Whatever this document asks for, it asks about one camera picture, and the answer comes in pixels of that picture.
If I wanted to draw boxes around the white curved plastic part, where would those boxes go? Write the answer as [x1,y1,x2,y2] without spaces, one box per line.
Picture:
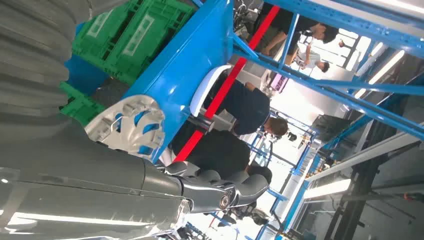
[189,64,233,118]

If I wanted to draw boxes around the blue metal shelf rack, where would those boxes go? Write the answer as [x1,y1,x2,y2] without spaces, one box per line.
[246,107,321,177]
[64,0,424,164]

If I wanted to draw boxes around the folded green plastic crate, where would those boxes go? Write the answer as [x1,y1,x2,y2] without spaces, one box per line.
[102,0,197,86]
[72,0,133,64]
[58,81,108,127]

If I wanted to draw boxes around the person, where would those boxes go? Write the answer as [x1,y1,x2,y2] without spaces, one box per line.
[293,41,331,74]
[253,2,340,66]
[216,80,290,137]
[169,121,273,186]

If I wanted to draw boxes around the red barrier tape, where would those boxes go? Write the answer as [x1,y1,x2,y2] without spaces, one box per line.
[172,4,281,163]

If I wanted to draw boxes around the computer monitor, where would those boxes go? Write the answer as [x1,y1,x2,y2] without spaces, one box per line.
[264,71,291,98]

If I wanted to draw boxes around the ceiling strip light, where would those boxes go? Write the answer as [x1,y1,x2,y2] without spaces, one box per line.
[303,178,352,200]
[354,49,407,100]

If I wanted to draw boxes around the black barrier post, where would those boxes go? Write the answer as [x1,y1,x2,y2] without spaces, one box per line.
[188,114,216,134]

